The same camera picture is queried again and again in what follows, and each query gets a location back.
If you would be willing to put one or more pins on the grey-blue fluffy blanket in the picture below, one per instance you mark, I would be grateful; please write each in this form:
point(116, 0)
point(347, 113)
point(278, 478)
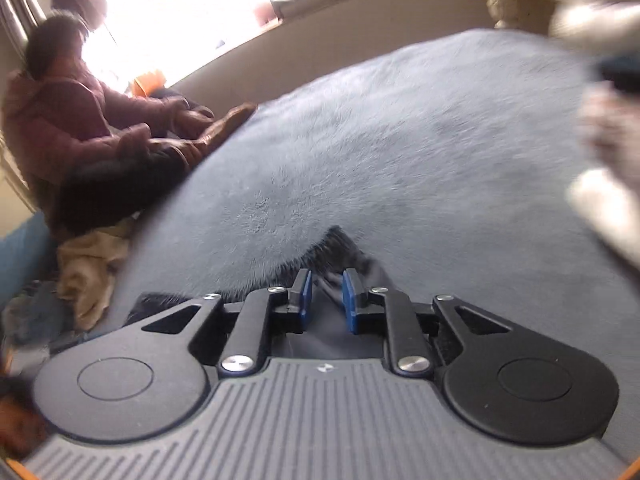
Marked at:
point(400, 160)

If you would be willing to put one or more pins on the beige cloth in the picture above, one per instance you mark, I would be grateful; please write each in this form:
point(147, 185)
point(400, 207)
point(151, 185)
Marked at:
point(92, 270)

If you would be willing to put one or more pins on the dark garment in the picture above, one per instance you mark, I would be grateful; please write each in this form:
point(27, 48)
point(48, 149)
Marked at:
point(326, 332)

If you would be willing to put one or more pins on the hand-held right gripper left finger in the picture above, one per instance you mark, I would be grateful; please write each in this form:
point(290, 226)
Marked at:
point(306, 305)

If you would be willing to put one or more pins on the beige figure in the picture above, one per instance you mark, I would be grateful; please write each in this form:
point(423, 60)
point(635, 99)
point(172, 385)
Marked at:
point(502, 2)

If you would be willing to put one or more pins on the orange object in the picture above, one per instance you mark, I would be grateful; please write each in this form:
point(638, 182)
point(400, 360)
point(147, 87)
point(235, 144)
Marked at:
point(148, 83)

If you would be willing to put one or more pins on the blue cloth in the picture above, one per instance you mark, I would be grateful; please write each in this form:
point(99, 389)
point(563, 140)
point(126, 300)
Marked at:
point(22, 250)

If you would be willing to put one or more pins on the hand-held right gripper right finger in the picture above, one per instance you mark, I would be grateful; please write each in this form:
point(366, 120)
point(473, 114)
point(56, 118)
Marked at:
point(350, 307)

